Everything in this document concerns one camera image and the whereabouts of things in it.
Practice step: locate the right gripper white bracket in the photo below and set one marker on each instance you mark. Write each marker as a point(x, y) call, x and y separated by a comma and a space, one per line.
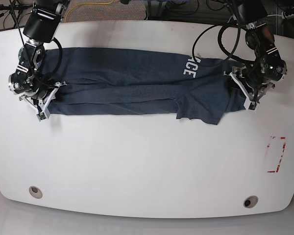
point(40, 101)

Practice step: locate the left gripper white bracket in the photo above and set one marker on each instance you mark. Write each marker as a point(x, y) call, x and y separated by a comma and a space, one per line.
point(250, 89)

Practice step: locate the dark blue T-shirt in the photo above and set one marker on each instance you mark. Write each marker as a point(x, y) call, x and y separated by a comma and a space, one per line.
point(114, 81)

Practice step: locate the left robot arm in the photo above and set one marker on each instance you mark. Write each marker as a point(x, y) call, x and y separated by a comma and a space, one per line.
point(257, 77)

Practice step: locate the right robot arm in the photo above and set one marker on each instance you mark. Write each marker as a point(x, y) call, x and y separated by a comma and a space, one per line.
point(28, 82)

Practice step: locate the red tape rectangle marking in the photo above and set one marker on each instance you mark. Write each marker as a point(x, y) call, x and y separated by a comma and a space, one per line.
point(274, 154)

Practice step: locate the black tripod stand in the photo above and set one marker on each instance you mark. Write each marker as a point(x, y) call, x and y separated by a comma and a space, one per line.
point(9, 16)

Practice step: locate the white power strip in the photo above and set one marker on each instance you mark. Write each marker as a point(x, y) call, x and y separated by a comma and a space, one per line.
point(288, 13)

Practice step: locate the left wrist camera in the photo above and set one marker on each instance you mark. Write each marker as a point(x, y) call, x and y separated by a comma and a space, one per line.
point(252, 106)

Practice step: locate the right table cable grommet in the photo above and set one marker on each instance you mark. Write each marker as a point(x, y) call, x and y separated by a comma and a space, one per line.
point(250, 202)

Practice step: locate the table cable grommet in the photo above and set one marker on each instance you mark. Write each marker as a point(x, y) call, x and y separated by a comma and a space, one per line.
point(250, 202)
point(35, 192)

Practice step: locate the left table cable grommet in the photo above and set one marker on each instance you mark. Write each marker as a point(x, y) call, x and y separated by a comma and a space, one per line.
point(35, 192)

